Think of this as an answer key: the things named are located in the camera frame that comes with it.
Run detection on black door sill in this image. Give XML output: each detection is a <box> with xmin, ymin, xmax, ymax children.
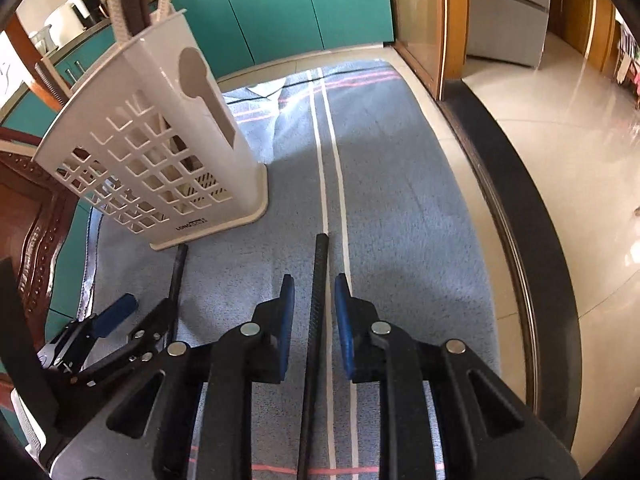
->
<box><xmin>440</xmin><ymin>80</ymin><xmax>583</xmax><ymax>456</ymax></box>

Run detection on grey refrigerator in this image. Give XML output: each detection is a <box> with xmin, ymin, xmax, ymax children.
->
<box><xmin>465</xmin><ymin>0</ymin><xmax>553</xmax><ymax>68</ymax></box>

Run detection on dark wooden chair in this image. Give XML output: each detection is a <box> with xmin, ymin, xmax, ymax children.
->
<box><xmin>0</xmin><ymin>125</ymin><xmax>101</xmax><ymax>376</ymax></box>

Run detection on teal lower kitchen cabinets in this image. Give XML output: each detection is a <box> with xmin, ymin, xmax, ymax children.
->
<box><xmin>0</xmin><ymin>0</ymin><xmax>396</xmax><ymax>161</ymax></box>

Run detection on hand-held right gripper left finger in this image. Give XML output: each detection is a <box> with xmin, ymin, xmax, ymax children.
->
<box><xmin>50</xmin><ymin>274</ymin><xmax>296</xmax><ymax>480</ymax></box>

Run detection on white plastic laundry basket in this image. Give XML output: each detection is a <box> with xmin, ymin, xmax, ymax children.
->
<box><xmin>31</xmin><ymin>7</ymin><xmax>271</xmax><ymax>252</ymax></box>

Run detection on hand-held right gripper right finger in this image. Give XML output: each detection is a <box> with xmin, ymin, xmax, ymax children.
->
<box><xmin>334</xmin><ymin>273</ymin><xmax>581</xmax><ymax>480</ymax></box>

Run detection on wooden framed glass sliding door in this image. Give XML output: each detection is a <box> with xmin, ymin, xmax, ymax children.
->
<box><xmin>385</xmin><ymin>0</ymin><xmax>471</xmax><ymax>101</ymax></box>

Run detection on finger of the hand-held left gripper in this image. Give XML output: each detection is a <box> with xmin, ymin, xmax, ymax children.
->
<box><xmin>70</xmin><ymin>298</ymin><xmax>177</xmax><ymax>387</ymax></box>
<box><xmin>92</xmin><ymin>292</ymin><xmax>139</xmax><ymax>337</ymax></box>

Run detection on blue striped cloth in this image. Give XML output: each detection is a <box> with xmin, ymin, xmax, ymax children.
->
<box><xmin>80</xmin><ymin>59</ymin><xmax>501</xmax><ymax>480</ymax></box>

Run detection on white electric kettle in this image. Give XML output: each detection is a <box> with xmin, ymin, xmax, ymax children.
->
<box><xmin>45</xmin><ymin>0</ymin><xmax>90</xmax><ymax>41</ymax></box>

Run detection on beige ribbed utensil handle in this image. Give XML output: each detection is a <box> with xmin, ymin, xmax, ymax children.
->
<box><xmin>102</xmin><ymin>0</ymin><xmax>133</xmax><ymax>43</ymax></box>

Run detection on black chopstick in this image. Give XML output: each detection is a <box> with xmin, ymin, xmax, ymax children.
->
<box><xmin>167</xmin><ymin>244</ymin><xmax>190</xmax><ymax>306</ymax></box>
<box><xmin>296</xmin><ymin>232</ymin><xmax>330</xmax><ymax>480</ymax></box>

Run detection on black countertop appliance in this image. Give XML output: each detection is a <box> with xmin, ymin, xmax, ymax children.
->
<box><xmin>80</xmin><ymin>0</ymin><xmax>109</xmax><ymax>27</ymax></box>

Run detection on wooden door frame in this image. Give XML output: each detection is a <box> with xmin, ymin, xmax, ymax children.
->
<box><xmin>560</xmin><ymin>0</ymin><xmax>618</xmax><ymax>78</ymax></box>

